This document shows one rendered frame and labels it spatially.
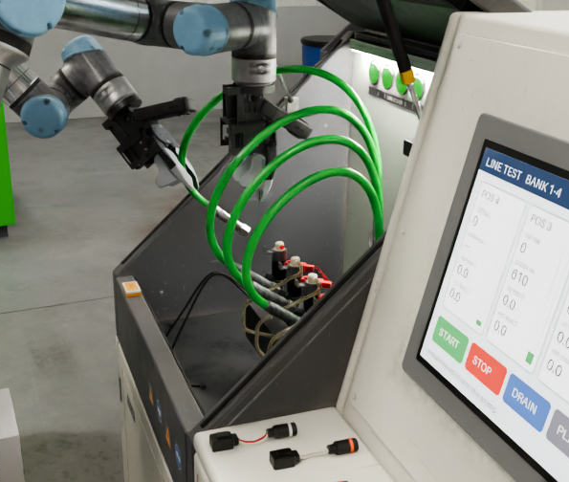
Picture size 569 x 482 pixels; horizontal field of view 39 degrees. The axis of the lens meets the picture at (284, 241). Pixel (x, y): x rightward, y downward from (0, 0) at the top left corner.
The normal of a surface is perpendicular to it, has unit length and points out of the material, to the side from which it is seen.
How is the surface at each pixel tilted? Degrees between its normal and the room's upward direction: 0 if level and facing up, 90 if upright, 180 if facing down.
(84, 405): 0
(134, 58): 90
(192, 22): 91
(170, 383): 0
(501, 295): 76
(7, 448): 90
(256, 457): 0
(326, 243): 90
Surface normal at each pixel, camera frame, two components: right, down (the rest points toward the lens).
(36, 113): 0.15, 0.35
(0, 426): 0.02, -0.94
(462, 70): -0.90, -0.12
